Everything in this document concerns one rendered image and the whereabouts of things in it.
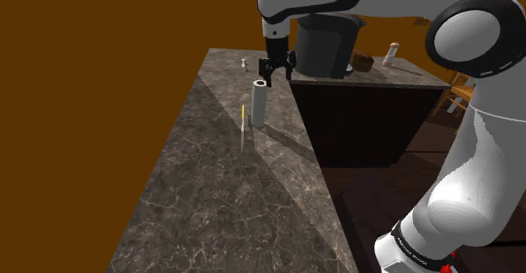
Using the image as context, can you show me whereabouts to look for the dark kitchen island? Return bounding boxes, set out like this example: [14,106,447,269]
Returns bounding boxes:
[287,55,452,169]

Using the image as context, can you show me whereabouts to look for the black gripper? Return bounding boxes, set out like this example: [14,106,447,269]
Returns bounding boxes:
[258,35,298,88]

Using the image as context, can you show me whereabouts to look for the dark grey coffee machine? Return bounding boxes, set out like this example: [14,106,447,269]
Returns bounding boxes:
[293,12,368,81]

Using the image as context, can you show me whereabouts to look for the wooden chair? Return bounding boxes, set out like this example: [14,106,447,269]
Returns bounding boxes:
[432,69,478,119]

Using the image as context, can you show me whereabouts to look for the brown bread loaf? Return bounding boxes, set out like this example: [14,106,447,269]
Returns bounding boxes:
[352,49,375,73]

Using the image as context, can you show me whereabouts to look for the grey upright cylinder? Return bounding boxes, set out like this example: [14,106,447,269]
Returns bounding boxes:
[251,79,269,129]

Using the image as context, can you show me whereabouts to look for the yellow-handled knife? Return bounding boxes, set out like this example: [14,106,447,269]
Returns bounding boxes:
[239,104,247,155]

